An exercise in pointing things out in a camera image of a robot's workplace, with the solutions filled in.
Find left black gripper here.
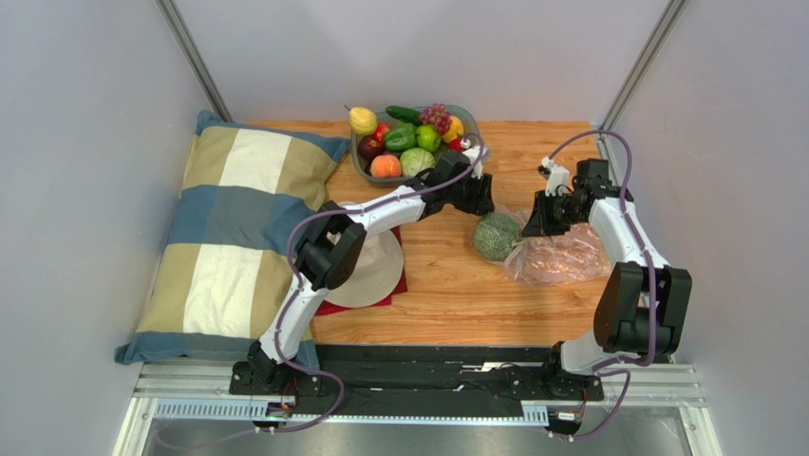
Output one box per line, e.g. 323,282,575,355
443,169,495,217

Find clear zip top bag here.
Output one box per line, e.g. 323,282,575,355
476,206,612,288

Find yellow pear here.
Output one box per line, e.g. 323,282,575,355
346,105,379,136

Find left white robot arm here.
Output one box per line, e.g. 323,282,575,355
247,145,494,389

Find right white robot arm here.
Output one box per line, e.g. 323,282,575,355
522,158,692,375

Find red tomato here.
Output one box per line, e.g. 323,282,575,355
447,137,465,153

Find pale green cabbage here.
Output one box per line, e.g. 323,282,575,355
399,147,436,178

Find green apple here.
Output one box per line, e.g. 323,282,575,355
415,124,442,153

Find grey plastic basket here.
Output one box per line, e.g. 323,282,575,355
350,104,480,188

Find purple grapes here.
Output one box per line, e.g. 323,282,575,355
419,104,452,135

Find green bell pepper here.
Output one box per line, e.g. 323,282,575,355
384,123,417,152

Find orange peach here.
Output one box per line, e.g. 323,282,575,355
369,154,402,180

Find green cucumber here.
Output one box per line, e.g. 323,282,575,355
386,105,423,126

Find beige bucket hat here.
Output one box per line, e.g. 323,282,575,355
315,200,405,310

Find red apple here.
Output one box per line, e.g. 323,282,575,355
372,123,391,144

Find red cloth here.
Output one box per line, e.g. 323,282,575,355
312,216,409,317

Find checked blue beige pillow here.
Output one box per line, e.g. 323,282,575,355
115,110,349,365

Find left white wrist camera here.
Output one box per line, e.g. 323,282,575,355
460,139,491,179

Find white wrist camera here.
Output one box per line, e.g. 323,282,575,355
460,139,491,179
537,157,570,197

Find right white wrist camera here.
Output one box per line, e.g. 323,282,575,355
537,157,570,197

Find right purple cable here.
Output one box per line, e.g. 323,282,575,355
546,130,660,442

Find right aluminium frame post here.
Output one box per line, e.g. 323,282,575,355
600,0,689,129

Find aluminium frame post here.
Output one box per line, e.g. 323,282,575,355
600,0,689,129
155,0,233,122

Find left aluminium frame post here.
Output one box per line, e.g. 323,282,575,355
155,0,233,122

